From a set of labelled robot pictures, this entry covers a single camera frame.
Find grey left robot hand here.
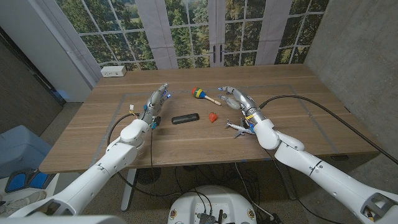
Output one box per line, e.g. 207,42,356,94
139,83,171,130

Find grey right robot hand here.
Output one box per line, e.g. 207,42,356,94
217,86,267,125

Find black tv remote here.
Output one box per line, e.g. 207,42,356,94
171,113,200,125

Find white toy airplane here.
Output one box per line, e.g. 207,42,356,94
224,118,256,139

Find colourful toy maraca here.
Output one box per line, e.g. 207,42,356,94
191,86,222,106

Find white power strip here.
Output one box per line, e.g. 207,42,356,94
100,65,127,78

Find black round floor fan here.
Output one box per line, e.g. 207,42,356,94
136,167,162,185

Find printed window backdrop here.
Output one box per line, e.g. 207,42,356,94
29,0,330,90

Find grey table leg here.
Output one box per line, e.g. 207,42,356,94
276,161,299,200

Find white table leg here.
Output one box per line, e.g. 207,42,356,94
120,168,137,212

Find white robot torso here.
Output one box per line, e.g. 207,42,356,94
167,185,257,224

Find blue grey chair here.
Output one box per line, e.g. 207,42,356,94
0,124,52,180

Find blue black foot pedal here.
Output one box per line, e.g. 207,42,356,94
4,168,57,194

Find white sneaker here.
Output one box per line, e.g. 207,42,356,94
0,190,47,218

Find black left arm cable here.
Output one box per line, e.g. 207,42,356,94
107,112,181,197

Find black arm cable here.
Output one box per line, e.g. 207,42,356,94
107,112,181,197
257,94,398,166

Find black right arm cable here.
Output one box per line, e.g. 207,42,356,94
257,94,398,166

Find white floor cable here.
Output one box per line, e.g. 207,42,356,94
233,162,276,222

